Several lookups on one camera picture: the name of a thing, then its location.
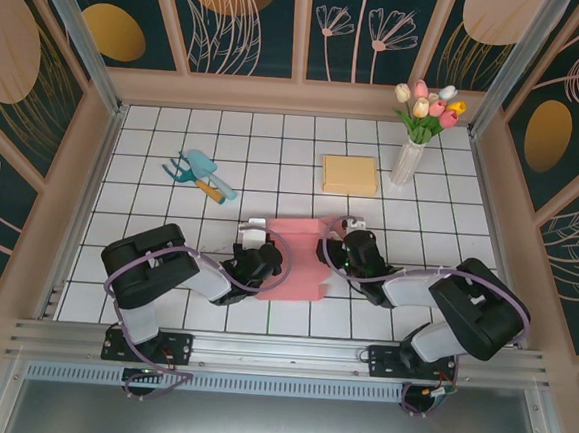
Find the yellow paper box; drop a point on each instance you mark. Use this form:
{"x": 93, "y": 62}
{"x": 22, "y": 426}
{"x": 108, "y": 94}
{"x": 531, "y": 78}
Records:
{"x": 350, "y": 175}

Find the light blue toy trowel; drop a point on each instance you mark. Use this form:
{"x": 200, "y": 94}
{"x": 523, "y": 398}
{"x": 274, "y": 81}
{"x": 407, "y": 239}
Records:
{"x": 201, "y": 162}

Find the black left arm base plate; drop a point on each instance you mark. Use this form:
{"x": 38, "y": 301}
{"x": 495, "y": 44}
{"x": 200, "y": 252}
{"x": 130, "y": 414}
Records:
{"x": 179, "y": 343}

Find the white ribbed vase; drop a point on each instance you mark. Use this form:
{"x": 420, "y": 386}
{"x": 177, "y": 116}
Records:
{"x": 405, "y": 165}

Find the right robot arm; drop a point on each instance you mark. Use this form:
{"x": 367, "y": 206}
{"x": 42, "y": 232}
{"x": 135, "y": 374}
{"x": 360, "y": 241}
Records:
{"x": 478, "y": 306}

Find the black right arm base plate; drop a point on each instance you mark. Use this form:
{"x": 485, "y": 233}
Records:
{"x": 383, "y": 362}

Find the aluminium mounting rail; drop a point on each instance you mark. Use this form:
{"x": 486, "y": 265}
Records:
{"x": 269, "y": 350}

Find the aluminium frame post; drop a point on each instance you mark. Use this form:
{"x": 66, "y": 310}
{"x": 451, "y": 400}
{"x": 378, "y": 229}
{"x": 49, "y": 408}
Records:
{"x": 82, "y": 45}
{"x": 517, "y": 59}

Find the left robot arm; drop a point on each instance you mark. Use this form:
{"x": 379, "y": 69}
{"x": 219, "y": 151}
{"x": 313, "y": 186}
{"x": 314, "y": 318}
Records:
{"x": 150, "y": 266}

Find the artificial tulip bouquet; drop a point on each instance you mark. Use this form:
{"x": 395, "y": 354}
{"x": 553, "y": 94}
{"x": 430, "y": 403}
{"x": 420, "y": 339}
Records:
{"x": 431, "y": 107}

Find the pink paper box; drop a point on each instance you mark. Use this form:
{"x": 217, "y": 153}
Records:
{"x": 298, "y": 257}

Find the grey metal sheet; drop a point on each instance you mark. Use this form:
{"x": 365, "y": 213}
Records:
{"x": 273, "y": 426}

